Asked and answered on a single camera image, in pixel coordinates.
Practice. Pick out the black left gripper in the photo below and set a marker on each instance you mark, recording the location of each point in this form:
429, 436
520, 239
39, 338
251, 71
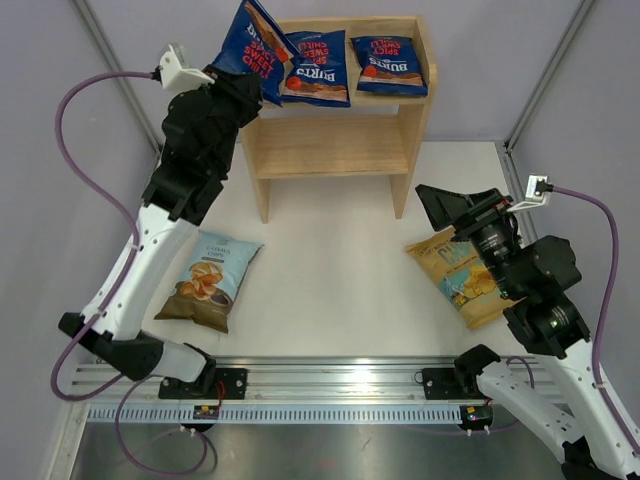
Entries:
243, 89

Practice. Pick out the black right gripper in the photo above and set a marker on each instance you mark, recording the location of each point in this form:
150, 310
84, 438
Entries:
444, 207

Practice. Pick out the blue Burts chips bag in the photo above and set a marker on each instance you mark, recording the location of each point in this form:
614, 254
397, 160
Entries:
319, 74
255, 43
389, 65

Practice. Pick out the light blue cassava chips bag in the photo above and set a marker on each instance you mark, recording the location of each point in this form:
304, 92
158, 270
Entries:
207, 289

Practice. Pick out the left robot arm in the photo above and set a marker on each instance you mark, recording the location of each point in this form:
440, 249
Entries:
200, 134

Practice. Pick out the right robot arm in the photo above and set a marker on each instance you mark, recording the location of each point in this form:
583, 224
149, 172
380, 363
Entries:
595, 438

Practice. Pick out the tan kettle chips bag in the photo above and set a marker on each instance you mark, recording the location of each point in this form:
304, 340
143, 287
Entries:
456, 269

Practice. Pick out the wooden two-tier shelf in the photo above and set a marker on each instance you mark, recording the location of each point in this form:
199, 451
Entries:
376, 135

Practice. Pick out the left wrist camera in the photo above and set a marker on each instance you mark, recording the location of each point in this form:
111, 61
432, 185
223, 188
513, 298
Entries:
174, 72

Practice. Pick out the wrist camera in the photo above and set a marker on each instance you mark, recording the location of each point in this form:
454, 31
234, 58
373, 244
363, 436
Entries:
174, 72
537, 194

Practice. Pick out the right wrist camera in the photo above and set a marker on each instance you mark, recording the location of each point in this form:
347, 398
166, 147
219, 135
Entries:
537, 194

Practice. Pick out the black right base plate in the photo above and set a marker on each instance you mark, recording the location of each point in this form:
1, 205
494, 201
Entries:
440, 383

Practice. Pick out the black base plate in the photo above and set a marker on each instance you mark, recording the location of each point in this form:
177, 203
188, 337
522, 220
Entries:
440, 383
225, 383

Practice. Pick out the aluminium mounting rail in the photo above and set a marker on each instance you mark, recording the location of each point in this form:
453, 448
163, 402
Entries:
319, 380

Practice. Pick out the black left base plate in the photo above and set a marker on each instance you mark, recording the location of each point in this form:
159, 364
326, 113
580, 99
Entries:
225, 383

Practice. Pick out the white slotted cable duct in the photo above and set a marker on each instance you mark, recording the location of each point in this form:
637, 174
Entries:
279, 414

